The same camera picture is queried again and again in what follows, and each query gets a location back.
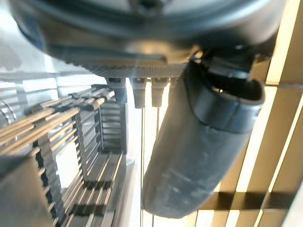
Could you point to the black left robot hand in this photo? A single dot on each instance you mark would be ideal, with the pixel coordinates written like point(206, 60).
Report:
point(194, 151)

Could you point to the grey slatted dish rack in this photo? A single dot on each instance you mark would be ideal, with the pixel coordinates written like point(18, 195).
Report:
point(49, 144)

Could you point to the tan wooden slatted rack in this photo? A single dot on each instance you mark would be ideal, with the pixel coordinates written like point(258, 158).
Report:
point(267, 146)

